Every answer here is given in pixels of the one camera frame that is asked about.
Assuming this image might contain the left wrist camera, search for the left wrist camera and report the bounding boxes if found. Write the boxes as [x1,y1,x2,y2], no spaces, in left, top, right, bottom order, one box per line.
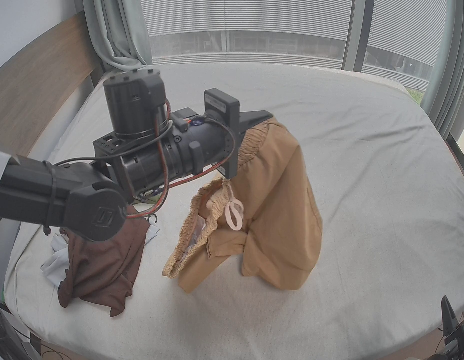
[203,88,241,142]

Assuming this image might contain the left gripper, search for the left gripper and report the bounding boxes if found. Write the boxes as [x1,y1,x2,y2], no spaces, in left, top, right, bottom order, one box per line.
[121,107,273,199]

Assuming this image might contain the window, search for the window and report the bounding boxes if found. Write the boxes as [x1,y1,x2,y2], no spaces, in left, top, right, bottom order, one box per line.
[136,0,448,94]

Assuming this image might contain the grey-green curtain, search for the grey-green curtain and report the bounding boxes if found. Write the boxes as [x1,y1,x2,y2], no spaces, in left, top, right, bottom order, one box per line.
[71,0,154,73]
[419,0,464,139]

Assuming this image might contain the white garment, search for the white garment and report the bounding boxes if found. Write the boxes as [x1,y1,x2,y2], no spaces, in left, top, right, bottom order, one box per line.
[41,223,161,288]

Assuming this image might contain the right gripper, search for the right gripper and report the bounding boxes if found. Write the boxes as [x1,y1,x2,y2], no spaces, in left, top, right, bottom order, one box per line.
[441,277,464,360]

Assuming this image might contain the brown garment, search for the brown garment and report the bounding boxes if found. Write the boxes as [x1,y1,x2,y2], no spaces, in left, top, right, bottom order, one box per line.
[58,204,150,317]

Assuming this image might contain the tan shorts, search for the tan shorts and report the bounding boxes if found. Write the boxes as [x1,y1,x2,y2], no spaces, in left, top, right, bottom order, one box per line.
[162,116,323,294]

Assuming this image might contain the bed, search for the bed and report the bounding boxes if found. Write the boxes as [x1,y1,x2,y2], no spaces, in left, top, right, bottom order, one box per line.
[0,11,464,360]

